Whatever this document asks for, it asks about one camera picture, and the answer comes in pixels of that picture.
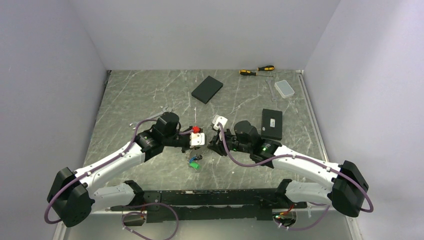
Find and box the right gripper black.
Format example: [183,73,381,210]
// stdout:
[207,127,252,156]

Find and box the blue key tag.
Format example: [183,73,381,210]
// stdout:
[188,155,203,163]

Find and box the key bunch with rings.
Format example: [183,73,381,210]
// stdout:
[185,148,207,170]

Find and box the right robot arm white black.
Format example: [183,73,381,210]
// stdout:
[207,115,375,218]

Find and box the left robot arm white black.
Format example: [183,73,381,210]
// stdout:
[43,112,207,227]

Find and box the green key tag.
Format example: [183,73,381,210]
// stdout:
[189,161,200,170]

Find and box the large silver wrench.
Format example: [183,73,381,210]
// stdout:
[129,105,173,130]

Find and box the black flat box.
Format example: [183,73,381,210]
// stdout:
[191,76,224,105]

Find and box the yellow black screwdriver front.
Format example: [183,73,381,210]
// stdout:
[239,69,274,78]

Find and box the clear plastic box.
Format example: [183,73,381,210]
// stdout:
[274,80,295,99]

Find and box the orange black screwdriver rear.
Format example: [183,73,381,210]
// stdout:
[256,65,275,72]

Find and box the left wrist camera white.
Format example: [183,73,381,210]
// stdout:
[190,126,206,148]

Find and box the black network switch box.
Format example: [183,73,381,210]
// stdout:
[261,108,283,141]

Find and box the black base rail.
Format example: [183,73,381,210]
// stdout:
[110,188,307,223]

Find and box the aluminium frame rail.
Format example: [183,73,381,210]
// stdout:
[296,70,354,213]

